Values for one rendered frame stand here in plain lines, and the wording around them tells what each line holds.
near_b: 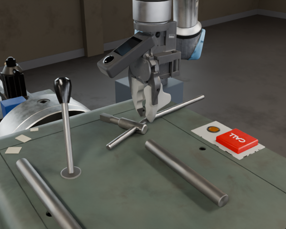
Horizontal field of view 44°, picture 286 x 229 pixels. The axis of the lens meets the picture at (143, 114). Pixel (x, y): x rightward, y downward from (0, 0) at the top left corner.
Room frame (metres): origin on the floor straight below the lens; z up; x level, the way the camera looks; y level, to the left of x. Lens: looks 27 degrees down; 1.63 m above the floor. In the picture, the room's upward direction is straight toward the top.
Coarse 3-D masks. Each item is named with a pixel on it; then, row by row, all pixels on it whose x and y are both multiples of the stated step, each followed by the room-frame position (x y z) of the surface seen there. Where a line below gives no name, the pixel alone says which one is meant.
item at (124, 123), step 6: (102, 114) 0.70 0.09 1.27; (108, 114) 0.70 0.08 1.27; (102, 120) 0.69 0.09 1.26; (108, 120) 0.68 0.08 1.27; (114, 120) 0.67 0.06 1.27; (120, 120) 0.66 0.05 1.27; (126, 120) 0.66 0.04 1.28; (132, 120) 0.66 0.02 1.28; (120, 126) 0.66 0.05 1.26; (126, 126) 0.65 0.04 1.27; (132, 126) 0.65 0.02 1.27; (138, 126) 0.64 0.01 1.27; (144, 126) 0.64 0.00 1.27; (138, 132) 0.64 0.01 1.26; (144, 132) 0.64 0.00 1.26
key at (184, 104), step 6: (198, 96) 0.81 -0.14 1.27; (186, 102) 0.77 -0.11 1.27; (192, 102) 0.79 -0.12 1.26; (168, 108) 0.74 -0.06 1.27; (174, 108) 0.74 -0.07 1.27; (180, 108) 0.76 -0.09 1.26; (156, 114) 0.70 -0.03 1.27; (162, 114) 0.71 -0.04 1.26; (144, 120) 0.67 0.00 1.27; (126, 132) 0.62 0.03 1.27; (132, 132) 0.63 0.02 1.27; (120, 138) 0.59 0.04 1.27; (108, 144) 0.57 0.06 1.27; (114, 144) 0.57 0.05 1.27
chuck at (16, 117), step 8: (40, 96) 0.87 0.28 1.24; (48, 96) 0.88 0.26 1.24; (56, 96) 0.89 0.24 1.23; (24, 104) 0.84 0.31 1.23; (32, 104) 0.83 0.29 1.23; (48, 104) 0.83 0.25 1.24; (56, 104) 0.83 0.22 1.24; (72, 104) 0.85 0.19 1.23; (80, 104) 0.89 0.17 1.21; (16, 112) 0.82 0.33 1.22; (24, 112) 0.80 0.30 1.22; (32, 112) 0.79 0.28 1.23; (8, 120) 0.80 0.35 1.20; (16, 120) 0.78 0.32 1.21; (24, 120) 0.77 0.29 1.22; (0, 128) 0.80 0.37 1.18; (8, 128) 0.77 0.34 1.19; (16, 128) 0.76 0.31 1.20; (0, 136) 0.77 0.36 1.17
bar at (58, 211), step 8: (24, 160) 0.51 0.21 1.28; (24, 168) 0.49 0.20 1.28; (32, 168) 0.49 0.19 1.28; (24, 176) 0.48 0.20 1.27; (32, 176) 0.47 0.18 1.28; (32, 184) 0.45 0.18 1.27; (40, 184) 0.44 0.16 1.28; (40, 192) 0.43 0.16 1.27; (48, 192) 0.43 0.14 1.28; (40, 200) 0.42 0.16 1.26; (48, 200) 0.41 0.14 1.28; (56, 200) 0.41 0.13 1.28; (48, 208) 0.40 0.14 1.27; (56, 208) 0.39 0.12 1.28; (64, 208) 0.39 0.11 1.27; (56, 216) 0.38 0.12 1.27; (64, 216) 0.37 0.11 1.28; (72, 216) 0.38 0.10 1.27; (64, 224) 0.36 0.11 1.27; (72, 224) 0.36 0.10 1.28
